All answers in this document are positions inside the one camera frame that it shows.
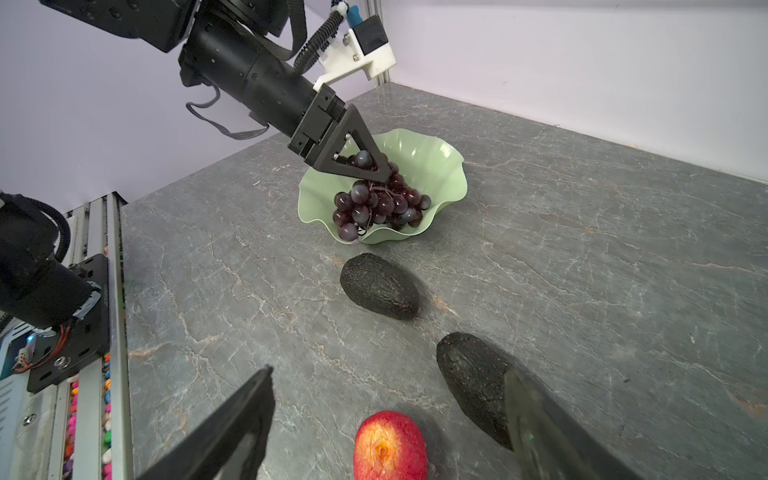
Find dark purple fake grapes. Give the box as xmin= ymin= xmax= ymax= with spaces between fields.
xmin=332 ymin=161 xmax=432 ymax=242

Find green wavy fruit bowl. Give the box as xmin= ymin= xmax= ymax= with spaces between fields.
xmin=298 ymin=129 xmax=468 ymax=245

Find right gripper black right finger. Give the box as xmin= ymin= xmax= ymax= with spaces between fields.
xmin=504 ymin=367 xmax=640 ymax=479

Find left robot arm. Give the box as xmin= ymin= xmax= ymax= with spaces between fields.
xmin=45 ymin=0 xmax=396 ymax=183

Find finger of the black triangular left gripper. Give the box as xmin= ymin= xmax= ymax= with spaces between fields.
xmin=312 ymin=105 xmax=391 ymax=183

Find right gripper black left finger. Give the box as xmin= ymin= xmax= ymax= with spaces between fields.
xmin=140 ymin=365 xmax=276 ymax=480

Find dark fake avocado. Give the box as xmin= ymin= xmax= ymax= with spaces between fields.
xmin=436 ymin=332 xmax=513 ymax=451
xmin=340 ymin=253 xmax=421 ymax=320

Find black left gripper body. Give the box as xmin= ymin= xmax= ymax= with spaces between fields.
xmin=289 ymin=84 xmax=346 ymax=165

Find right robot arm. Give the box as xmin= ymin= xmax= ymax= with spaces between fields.
xmin=1 ymin=194 xmax=634 ymax=479

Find red fake apple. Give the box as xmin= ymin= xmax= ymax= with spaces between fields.
xmin=353 ymin=410 xmax=428 ymax=480

